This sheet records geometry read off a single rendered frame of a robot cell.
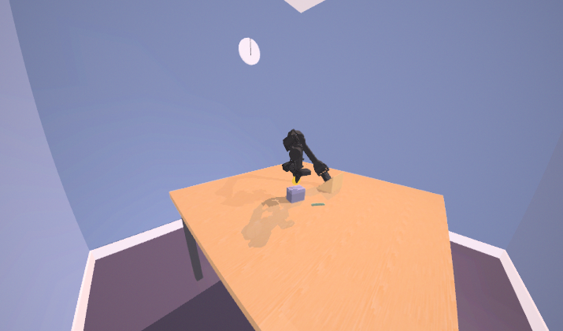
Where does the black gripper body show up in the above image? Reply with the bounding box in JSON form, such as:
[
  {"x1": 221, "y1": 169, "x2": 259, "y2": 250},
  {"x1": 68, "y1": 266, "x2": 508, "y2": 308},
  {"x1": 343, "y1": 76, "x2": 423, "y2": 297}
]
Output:
[{"x1": 291, "y1": 156, "x2": 311, "y2": 177}]

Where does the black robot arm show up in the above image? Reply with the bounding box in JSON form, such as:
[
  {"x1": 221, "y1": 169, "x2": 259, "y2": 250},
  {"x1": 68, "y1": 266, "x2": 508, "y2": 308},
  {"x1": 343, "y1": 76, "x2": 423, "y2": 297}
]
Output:
[{"x1": 282, "y1": 129, "x2": 331, "y2": 183}]

